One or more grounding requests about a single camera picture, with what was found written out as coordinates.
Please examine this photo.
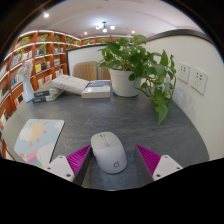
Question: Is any tan ribbed chair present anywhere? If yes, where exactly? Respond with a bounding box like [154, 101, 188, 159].
[72, 60, 99, 82]
[99, 66, 112, 81]

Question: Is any orange wooden shelf unit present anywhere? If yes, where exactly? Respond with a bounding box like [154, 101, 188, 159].
[0, 29, 134, 161]

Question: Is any ceiling lamp with round bulbs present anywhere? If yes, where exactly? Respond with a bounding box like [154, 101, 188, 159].
[94, 21, 117, 34]

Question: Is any green plant in white pot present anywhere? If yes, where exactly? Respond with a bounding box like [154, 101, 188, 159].
[95, 34, 178, 126]

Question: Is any sun and cloud mouse pad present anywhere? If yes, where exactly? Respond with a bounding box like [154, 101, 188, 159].
[13, 118, 66, 169]

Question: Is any thick white book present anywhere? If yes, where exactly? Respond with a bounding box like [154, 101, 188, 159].
[49, 74, 90, 95]

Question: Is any blue and white book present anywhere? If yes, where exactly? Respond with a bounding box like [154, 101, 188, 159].
[81, 79, 112, 99]

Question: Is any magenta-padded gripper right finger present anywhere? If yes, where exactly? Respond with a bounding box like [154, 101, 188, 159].
[134, 144, 184, 188]

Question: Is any white wall socket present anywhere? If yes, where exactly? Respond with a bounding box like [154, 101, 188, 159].
[177, 61, 191, 84]
[190, 67, 209, 96]

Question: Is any white computer mouse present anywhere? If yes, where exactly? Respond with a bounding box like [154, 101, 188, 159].
[90, 131, 128, 175]

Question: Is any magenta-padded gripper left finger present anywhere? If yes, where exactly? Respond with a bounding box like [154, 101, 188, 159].
[44, 144, 94, 187]

